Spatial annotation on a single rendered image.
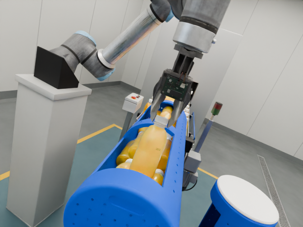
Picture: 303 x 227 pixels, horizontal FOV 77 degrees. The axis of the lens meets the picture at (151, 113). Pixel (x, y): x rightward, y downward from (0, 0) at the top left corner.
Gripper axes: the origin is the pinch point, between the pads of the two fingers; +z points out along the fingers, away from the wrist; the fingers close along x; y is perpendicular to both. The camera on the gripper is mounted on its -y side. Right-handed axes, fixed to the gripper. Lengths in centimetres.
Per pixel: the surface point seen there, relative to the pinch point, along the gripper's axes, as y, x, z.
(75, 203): 18.8, -11.2, 20.3
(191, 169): -80, 33, 58
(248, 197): -29, 49, 30
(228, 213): -18, 40, 34
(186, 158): -80, 26, 51
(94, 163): -136, -60, 136
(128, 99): -83, -30, 26
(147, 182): 14.4, 2.5, 10.4
